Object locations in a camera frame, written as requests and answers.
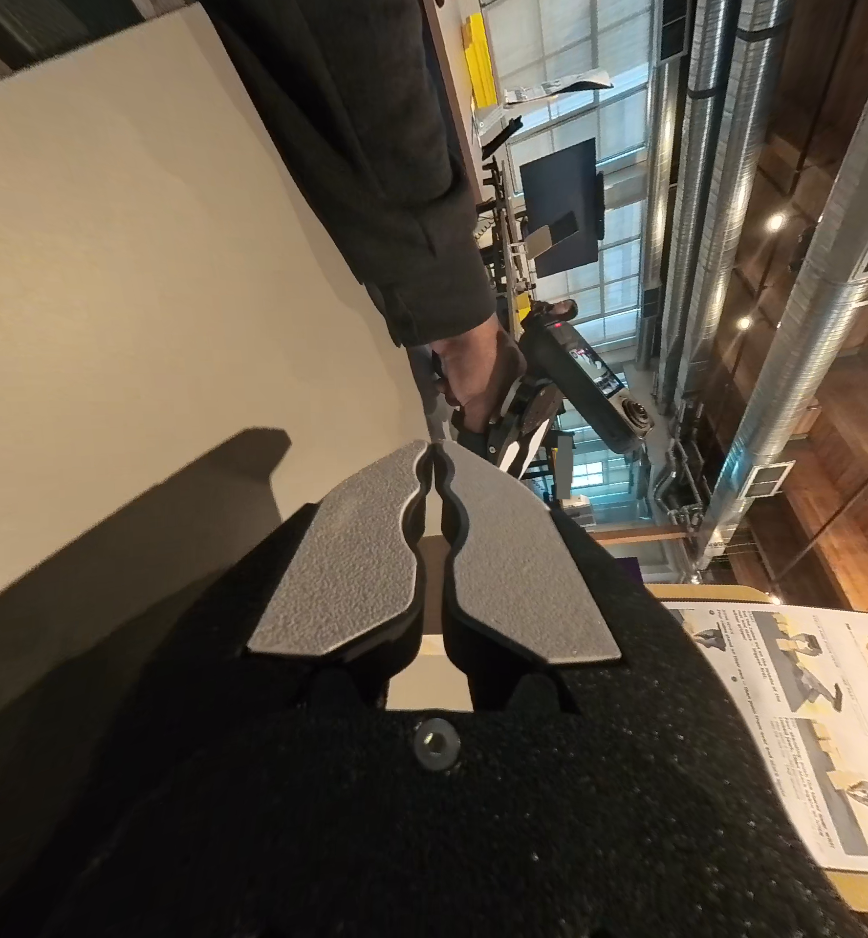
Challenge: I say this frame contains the large silver ventilation duct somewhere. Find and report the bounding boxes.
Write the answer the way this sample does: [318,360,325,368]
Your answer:
[695,29,868,565]

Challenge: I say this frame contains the yellow plastic bin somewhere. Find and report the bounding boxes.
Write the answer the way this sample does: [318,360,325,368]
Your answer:
[459,12,499,112]

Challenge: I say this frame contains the white wall vent grille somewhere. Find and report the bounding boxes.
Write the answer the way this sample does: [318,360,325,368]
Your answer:
[738,460,796,501]

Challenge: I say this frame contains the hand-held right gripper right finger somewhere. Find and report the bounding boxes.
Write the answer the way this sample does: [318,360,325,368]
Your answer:
[431,440,623,710]

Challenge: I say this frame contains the person's left hand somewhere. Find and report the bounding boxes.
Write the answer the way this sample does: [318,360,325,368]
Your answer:
[433,324,529,435]

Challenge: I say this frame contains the black monitor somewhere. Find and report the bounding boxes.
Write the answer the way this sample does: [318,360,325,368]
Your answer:
[519,137,608,280]

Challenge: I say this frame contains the printed instruction sheet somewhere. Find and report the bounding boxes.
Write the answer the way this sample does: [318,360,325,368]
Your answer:
[660,601,868,877]

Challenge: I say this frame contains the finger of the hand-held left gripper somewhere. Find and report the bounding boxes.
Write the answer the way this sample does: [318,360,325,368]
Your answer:
[494,415,556,481]

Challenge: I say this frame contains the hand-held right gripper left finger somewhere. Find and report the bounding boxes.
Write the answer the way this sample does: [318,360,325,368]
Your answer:
[245,440,435,704]

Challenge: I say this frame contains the person's left forearm dark sleeve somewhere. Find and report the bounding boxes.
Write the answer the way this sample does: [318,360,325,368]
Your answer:
[203,0,499,350]

